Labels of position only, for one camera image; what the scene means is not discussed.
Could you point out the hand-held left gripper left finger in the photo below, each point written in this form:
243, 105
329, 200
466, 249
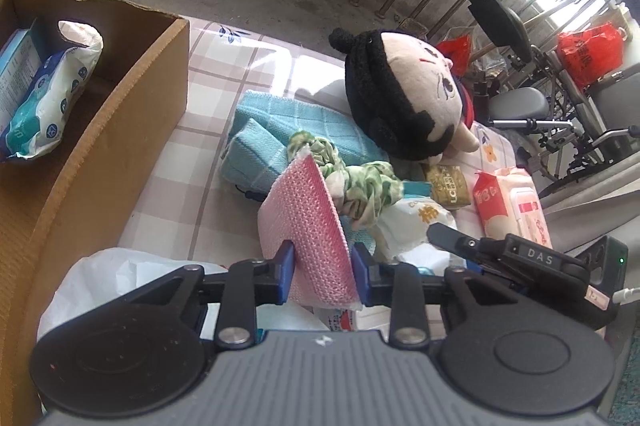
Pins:
286, 268

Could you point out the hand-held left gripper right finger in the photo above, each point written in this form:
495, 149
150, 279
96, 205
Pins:
360, 271

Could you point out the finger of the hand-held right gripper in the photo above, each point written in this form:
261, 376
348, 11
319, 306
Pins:
450, 238

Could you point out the white tissue pack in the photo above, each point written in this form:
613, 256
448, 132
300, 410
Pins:
410, 226

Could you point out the pink textured cloth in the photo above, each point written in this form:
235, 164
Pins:
310, 226

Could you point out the brown cardboard box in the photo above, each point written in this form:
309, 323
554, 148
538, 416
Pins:
125, 116

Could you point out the blue tissue pack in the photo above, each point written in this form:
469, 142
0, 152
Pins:
50, 106

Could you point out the blue box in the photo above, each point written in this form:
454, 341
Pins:
17, 66

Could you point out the white red-print packet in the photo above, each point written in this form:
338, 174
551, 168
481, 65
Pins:
345, 318

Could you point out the small gold packet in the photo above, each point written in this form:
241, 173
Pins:
450, 186

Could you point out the pink wet wipes pack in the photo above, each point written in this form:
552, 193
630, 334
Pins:
505, 206

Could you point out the green patterned cloth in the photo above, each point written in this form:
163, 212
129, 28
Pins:
365, 191

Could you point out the black-haired plush doll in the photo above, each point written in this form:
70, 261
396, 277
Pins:
400, 106

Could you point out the teal checkered towel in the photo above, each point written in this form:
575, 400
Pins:
280, 126

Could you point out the checkered tablecloth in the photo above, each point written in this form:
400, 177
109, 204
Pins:
165, 186

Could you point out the wheelchair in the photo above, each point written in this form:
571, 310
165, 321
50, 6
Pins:
520, 101

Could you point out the white plastic bag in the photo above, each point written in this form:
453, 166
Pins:
110, 281

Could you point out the small red plastic bag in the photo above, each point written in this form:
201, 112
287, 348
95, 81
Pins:
457, 53

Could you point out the large red plastic bag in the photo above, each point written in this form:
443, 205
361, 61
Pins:
590, 56

